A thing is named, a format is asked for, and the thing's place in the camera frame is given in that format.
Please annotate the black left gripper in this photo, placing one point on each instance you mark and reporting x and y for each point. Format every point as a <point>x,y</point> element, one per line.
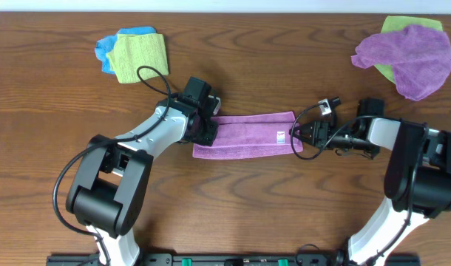
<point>209,138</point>

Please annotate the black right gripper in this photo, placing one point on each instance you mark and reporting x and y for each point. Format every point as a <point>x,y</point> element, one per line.
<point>320,131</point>

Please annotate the pink purple microfiber cloth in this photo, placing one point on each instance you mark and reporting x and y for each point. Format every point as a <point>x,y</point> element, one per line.
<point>246,137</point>

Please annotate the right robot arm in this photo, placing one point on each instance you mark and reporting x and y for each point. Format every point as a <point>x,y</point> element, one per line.
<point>417,182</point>

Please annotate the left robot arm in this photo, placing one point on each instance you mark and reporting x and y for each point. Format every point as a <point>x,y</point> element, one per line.
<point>109,187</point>

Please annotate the folded green cloth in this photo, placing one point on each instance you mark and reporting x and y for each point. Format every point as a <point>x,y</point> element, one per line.
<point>133,51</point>

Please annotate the blue cloth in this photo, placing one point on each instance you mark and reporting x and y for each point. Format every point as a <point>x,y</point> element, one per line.
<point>107,43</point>

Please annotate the light green cloth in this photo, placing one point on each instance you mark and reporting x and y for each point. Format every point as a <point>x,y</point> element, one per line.
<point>398,23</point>

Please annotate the dark purple crumpled cloth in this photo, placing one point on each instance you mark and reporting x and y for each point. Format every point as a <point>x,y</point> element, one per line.
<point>420,58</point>

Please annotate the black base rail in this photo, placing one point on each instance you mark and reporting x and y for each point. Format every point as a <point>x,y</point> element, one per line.
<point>166,259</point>

